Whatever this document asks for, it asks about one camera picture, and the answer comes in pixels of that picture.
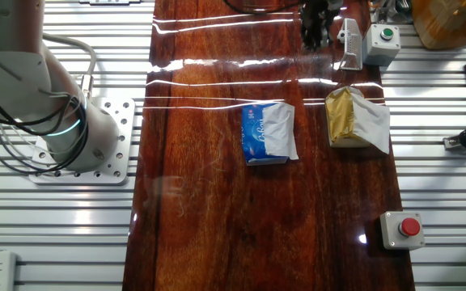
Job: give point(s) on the gold tissue pack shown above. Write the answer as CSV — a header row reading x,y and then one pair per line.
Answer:
x,y
342,117

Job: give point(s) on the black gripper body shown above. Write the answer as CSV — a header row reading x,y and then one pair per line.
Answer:
x,y
316,12

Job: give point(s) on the small black white soccer ball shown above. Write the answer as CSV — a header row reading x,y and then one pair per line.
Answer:
x,y
341,36

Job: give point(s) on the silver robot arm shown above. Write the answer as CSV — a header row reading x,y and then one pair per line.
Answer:
x,y
14,81

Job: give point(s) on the grey box with green button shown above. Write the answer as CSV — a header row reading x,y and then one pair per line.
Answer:
x,y
380,44

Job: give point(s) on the brown cardboard box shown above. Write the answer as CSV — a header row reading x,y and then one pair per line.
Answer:
x,y
451,20

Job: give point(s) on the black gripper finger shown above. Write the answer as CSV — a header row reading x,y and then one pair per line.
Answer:
x,y
324,36
310,36

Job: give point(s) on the blue tissue pack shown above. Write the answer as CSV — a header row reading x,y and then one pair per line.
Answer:
x,y
253,137

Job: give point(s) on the grey box with red button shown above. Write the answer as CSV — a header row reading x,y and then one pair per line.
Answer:
x,y
399,238

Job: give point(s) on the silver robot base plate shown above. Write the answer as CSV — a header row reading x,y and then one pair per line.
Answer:
x,y
119,121

